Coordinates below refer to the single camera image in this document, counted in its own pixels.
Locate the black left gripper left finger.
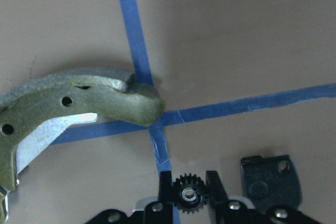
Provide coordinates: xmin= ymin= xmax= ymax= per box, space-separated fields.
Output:
xmin=158 ymin=171 xmax=173 ymax=224

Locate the small black bearing gear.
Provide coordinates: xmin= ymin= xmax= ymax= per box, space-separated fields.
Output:
xmin=173 ymin=173 xmax=208 ymax=214

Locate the olive green brake shoe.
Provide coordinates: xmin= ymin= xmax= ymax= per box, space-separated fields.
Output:
xmin=1 ymin=67 xmax=165 ymax=222

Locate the black brake pad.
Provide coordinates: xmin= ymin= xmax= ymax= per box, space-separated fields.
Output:
xmin=240 ymin=155 xmax=302 ymax=214

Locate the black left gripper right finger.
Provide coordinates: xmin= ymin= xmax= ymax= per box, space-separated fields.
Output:
xmin=205 ymin=170 xmax=228 ymax=224

